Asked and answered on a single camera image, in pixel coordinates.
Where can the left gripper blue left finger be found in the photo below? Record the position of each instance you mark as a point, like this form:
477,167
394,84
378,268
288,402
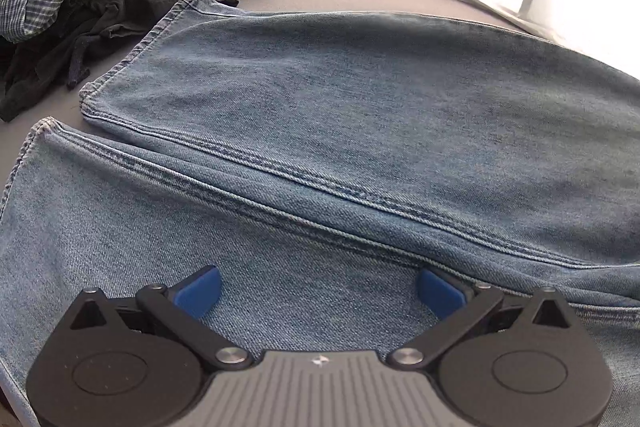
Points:
199,292

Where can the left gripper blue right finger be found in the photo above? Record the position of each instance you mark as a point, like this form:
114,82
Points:
442,294

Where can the blue denim jeans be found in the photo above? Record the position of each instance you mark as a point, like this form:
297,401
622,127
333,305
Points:
318,159

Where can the black garment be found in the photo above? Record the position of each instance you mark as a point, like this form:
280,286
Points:
84,32

